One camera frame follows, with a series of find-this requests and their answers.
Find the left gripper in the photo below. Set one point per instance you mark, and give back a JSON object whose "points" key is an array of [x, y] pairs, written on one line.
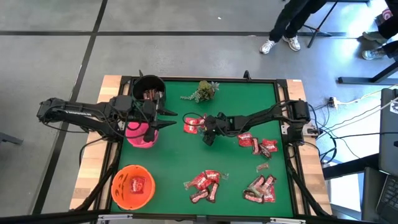
{"points": [[150, 112]]}

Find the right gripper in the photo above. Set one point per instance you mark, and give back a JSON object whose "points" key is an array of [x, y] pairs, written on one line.
{"points": [[217, 126]]}

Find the brown candy bar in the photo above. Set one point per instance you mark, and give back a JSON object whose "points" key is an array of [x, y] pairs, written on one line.
{"points": [[257, 183], [269, 182], [153, 93], [265, 151], [146, 94], [253, 196]]}

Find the white and red candy pack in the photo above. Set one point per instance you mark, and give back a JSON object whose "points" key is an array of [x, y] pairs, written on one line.
{"points": [[255, 146]]}

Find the clear candy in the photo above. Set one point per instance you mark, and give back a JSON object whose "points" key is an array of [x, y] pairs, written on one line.
{"points": [[186, 185], [262, 166], [224, 176]]}

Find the brown PayDay bar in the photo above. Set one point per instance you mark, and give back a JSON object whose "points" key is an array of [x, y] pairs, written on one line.
{"points": [[199, 196], [213, 192]]}

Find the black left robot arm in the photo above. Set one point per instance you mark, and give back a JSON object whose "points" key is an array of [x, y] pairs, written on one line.
{"points": [[77, 113]]}

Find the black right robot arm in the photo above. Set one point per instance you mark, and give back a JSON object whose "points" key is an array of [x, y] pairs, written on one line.
{"points": [[264, 116]]}

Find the pale green candy wrapper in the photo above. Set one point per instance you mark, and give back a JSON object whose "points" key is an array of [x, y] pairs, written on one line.
{"points": [[253, 188]]}

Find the pink pumpkin bucket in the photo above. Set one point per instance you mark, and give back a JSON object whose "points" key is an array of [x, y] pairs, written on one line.
{"points": [[136, 141]]}

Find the small potted green plant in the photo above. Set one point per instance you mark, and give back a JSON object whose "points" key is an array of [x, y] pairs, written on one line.
{"points": [[205, 90]]}

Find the black pumpkin bucket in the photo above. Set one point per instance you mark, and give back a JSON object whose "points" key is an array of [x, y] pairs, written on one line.
{"points": [[146, 84]]}

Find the green table mat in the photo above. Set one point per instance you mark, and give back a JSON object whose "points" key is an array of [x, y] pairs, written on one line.
{"points": [[180, 161]]}

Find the orange pumpkin bucket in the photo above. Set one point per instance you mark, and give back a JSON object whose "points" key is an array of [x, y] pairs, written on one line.
{"points": [[146, 199]]}

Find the white power strip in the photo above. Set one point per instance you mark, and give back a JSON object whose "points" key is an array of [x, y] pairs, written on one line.
{"points": [[332, 101]]}

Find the black tripod stand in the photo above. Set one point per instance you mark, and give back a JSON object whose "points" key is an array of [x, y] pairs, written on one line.
{"points": [[315, 31]]}

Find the black desk bar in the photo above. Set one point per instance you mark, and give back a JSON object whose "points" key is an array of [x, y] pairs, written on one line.
{"points": [[351, 166]]}

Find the dark furniture leg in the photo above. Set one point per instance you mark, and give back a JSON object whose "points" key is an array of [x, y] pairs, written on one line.
{"points": [[11, 139]]}

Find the black desk foot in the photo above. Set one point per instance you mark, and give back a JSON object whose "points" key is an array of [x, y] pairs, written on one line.
{"points": [[367, 80]]}

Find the dark grey case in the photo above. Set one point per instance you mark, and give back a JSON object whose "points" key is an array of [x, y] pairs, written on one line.
{"points": [[370, 193]]}

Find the black laptop keyboard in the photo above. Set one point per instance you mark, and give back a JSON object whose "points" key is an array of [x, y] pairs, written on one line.
{"points": [[388, 196]]}

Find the black table frame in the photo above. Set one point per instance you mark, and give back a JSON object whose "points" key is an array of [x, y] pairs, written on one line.
{"points": [[186, 78]]}

